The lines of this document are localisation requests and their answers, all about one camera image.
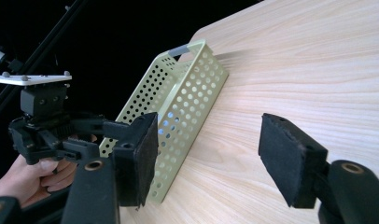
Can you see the black metal stand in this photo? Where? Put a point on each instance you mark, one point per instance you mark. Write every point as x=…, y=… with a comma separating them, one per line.
x=38, y=46

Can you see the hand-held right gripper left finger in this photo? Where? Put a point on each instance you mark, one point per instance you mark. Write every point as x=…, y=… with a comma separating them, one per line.
x=137, y=161

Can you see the green perforated metal basket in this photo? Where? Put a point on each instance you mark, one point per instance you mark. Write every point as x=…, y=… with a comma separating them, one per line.
x=197, y=42

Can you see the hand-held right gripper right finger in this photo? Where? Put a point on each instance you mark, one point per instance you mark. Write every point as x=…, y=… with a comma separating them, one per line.
x=287, y=158

